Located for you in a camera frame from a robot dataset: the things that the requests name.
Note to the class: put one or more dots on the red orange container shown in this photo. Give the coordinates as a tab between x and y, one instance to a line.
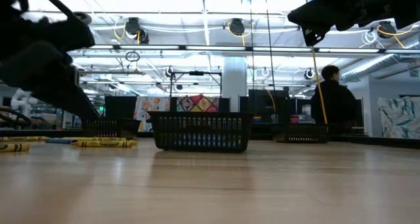
294	119

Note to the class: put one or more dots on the black slotted plastic basket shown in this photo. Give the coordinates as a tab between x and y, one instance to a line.
200	132
131	128
308	124

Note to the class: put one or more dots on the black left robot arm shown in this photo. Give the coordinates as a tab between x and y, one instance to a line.
49	33

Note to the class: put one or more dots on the colourful patchwork cloth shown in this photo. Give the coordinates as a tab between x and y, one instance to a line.
198	103

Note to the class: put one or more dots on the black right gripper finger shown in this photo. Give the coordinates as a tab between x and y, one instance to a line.
321	12
313	35

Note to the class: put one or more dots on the floral patterned cloth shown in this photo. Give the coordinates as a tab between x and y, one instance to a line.
147	105

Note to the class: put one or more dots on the black partition panel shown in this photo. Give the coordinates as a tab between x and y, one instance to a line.
120	107

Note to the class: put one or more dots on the person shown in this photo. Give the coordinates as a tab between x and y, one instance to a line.
334	102

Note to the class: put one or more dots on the leaf patterned wall panel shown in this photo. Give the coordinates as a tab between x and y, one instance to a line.
398	119

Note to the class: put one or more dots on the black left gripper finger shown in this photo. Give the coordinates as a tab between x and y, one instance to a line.
72	96

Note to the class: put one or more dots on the white robot figure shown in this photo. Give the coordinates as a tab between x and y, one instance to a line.
19	102

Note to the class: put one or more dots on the black cabinet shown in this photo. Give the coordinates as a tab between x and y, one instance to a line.
265	99

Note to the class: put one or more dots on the black metal frame stand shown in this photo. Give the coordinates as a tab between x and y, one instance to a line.
196	73

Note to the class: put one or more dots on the overhead light bar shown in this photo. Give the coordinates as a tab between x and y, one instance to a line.
213	48

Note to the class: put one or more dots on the white pillar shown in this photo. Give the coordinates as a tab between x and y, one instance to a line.
234	82

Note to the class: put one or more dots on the blue crayon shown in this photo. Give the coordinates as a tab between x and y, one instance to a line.
60	141

